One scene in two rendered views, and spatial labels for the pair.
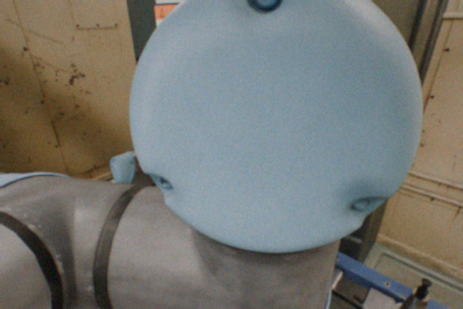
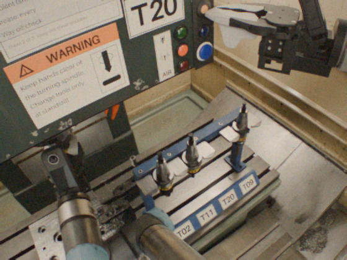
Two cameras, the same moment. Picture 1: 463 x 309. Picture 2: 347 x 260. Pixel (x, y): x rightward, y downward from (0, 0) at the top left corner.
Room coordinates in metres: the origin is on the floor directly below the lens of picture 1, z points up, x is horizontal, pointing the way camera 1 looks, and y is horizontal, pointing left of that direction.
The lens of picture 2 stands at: (0.35, 0.35, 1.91)
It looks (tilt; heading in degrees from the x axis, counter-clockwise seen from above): 46 degrees down; 288
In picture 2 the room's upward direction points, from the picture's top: 7 degrees counter-clockwise
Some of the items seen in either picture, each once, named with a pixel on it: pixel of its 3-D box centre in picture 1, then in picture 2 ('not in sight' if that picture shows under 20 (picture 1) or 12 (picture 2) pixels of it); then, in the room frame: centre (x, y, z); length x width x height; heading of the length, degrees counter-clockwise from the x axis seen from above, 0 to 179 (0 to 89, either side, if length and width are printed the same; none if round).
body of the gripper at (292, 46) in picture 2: not in sight; (298, 40); (0.27, -0.05, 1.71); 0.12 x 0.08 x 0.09; 168
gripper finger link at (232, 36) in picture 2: not in sight; (230, 30); (0.37, -0.06, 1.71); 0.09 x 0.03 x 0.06; 168
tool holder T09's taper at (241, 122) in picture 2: (415, 306); (242, 117); (0.33, -0.34, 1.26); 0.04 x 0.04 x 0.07
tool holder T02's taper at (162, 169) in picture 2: not in sight; (162, 167); (0.55, -0.10, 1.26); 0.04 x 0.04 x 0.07
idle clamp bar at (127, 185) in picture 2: not in sight; (140, 180); (0.72, -0.24, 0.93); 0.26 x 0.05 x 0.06; 53
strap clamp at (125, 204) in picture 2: not in sight; (116, 215); (0.75, -0.04, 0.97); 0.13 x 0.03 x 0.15; 48
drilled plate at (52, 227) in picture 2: not in sight; (73, 232); (0.90, 0.07, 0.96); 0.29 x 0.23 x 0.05; 48
